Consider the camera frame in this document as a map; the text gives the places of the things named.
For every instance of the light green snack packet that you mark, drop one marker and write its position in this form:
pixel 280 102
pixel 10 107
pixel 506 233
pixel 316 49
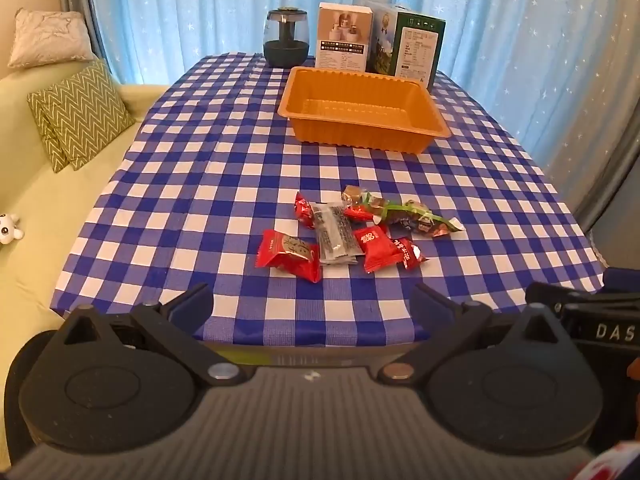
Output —
pixel 387 205

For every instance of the yellow-green sofa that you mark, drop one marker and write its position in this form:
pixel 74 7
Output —
pixel 45 200

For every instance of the green zigzag pillow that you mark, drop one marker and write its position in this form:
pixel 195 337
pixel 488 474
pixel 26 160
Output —
pixel 90 110
pixel 47 135

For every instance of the dark green-edged snack packet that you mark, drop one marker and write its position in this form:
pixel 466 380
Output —
pixel 425 225

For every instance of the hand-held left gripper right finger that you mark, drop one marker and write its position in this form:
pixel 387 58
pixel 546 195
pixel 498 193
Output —
pixel 425 306

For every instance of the red snack packet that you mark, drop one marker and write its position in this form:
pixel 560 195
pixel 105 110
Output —
pixel 411 254
pixel 303 210
pixel 356 211
pixel 375 247

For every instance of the blue star curtain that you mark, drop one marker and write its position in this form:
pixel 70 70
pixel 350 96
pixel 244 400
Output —
pixel 200 10

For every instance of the brown candy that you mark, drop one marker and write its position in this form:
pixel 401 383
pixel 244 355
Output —
pixel 351 193

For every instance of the red packet with beige picture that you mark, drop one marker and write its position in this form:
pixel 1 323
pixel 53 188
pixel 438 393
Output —
pixel 287 255

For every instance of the dark glass humidifier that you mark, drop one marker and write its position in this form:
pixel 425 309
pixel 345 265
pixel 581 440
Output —
pixel 286 40

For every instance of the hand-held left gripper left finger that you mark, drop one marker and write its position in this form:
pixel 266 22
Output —
pixel 192 306

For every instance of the blue checkered tablecloth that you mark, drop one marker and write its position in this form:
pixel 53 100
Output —
pixel 200 185

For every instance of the orange plastic tray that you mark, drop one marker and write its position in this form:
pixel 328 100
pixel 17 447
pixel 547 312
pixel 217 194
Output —
pixel 360 105

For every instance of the white marbled pillow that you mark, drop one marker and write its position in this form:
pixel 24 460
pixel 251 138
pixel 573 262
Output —
pixel 50 40

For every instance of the white plush toy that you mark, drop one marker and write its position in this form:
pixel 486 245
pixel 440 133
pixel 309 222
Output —
pixel 9 227

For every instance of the person's printed clothing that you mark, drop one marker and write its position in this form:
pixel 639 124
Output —
pixel 615 465

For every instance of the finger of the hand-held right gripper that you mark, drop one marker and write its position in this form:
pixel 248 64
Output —
pixel 600 327

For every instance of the clear grey snack packet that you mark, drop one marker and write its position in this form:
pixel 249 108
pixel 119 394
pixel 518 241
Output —
pixel 332 235

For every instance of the white humidifier box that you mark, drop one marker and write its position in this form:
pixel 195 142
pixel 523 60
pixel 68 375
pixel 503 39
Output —
pixel 344 37

